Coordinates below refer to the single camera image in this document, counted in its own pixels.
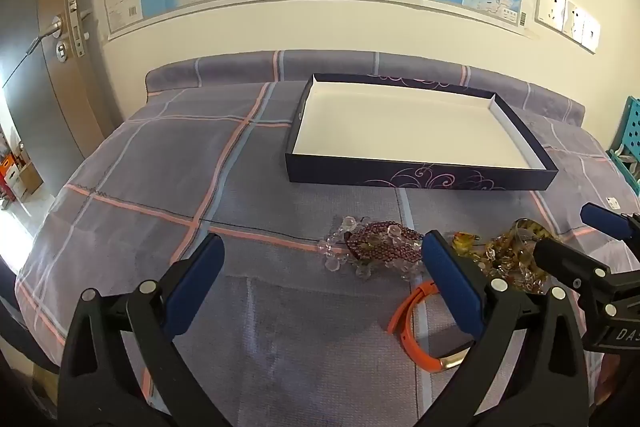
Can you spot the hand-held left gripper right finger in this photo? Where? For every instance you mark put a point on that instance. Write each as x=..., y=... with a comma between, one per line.
x=450, y=282

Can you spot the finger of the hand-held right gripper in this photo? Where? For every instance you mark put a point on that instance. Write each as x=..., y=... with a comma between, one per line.
x=570, y=263
x=602, y=218

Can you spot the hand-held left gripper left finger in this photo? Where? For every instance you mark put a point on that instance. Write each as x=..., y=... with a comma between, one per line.
x=200, y=287

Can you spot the amber bangle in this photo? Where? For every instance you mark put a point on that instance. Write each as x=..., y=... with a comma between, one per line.
x=530, y=227

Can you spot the orange smartwatch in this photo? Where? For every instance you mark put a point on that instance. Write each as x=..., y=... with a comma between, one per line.
x=400, y=327

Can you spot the navy patterned shallow box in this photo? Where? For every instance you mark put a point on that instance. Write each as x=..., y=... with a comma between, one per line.
x=400, y=127

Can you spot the person's right forearm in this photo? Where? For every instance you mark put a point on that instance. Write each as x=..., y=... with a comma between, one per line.
x=607, y=382

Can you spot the yellow bead jewelry piece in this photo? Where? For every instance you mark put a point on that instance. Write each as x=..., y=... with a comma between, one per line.
x=465, y=241

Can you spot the teal plastic crate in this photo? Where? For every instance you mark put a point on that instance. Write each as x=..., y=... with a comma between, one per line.
x=627, y=132

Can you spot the plaid bed cover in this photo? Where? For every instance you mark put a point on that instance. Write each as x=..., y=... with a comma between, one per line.
x=150, y=187

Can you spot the cardboard box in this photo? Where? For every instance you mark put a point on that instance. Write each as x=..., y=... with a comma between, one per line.
x=27, y=174

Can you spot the grey door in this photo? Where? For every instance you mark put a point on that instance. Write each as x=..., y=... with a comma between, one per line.
x=30, y=97

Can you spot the silver door lock plate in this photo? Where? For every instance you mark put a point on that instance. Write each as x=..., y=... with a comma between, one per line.
x=77, y=22

